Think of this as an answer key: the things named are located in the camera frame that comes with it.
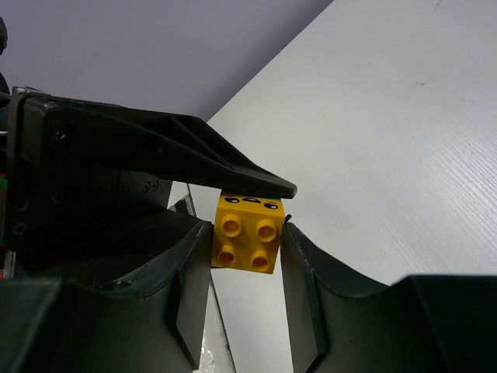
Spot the yellow square face lego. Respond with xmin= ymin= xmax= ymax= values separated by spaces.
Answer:
xmin=211 ymin=192 xmax=286 ymax=274

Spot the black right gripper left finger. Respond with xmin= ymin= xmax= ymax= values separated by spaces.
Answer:
xmin=1 ymin=211 xmax=213 ymax=372

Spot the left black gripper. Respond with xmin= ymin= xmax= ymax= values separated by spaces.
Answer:
xmin=2 ymin=90 xmax=297 ymax=279

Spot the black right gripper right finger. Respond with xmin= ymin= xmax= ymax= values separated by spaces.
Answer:
xmin=281 ymin=223 xmax=496 ymax=372

